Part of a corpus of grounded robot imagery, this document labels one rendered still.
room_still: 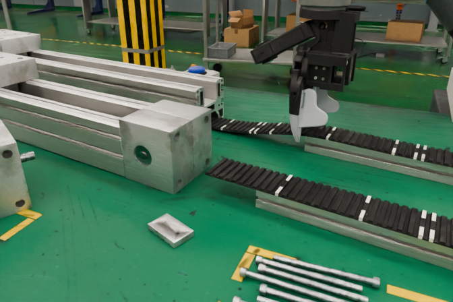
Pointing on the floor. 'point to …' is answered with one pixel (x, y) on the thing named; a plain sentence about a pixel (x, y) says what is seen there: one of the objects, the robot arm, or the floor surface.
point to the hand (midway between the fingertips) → (300, 128)
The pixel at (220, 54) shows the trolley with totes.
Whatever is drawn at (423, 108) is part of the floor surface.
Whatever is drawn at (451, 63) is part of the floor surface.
